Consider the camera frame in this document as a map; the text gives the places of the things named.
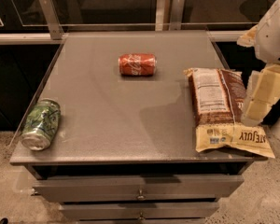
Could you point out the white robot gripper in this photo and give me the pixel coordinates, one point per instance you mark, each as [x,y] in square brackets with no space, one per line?
[272,36]

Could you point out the brown chip bag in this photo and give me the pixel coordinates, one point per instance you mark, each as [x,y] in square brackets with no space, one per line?
[218,98]

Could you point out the grey drawer cabinet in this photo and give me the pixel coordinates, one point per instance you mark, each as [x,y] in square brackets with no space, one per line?
[115,125]

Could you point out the top drawer knob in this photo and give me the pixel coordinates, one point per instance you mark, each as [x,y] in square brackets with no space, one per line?
[140,197]

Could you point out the drawer knob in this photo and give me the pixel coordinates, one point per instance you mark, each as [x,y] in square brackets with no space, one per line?
[141,216]
[140,197]

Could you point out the middle drawer knob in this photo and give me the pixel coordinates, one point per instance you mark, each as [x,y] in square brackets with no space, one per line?
[141,216]

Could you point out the top drawer front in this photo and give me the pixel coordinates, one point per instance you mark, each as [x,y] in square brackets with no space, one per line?
[125,188]

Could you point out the drawer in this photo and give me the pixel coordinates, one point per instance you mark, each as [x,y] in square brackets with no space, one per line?
[114,211]
[125,188]

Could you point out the middle drawer front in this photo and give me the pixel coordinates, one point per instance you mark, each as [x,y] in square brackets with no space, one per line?
[114,211]

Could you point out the red cola can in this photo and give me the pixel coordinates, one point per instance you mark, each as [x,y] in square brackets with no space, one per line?
[137,64]

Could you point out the green soda can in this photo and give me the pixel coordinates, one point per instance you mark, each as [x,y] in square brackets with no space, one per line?
[41,125]

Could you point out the horizontal metal rail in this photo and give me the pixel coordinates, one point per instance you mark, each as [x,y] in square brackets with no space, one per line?
[25,38]

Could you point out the right metal bracket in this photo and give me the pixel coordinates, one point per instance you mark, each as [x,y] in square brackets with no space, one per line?
[171,18]

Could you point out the metal bracket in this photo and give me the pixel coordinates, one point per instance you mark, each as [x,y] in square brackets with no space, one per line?
[51,17]
[171,18]

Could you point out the left metal bracket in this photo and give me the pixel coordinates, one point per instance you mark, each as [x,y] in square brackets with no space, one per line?
[51,17]

